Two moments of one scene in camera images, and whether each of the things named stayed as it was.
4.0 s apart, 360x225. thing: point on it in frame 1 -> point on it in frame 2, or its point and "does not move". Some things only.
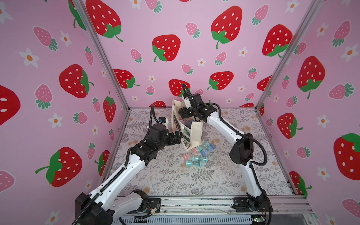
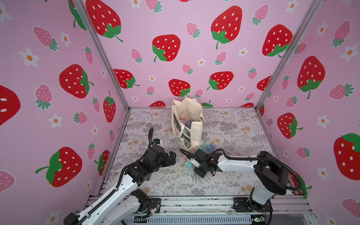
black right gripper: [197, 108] -> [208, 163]
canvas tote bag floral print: [191, 134] does not move
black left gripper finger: [176, 138] -> [172, 158]
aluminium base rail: [286, 210] does not move
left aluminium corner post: [86, 18] does not move
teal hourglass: [189, 163] does not move
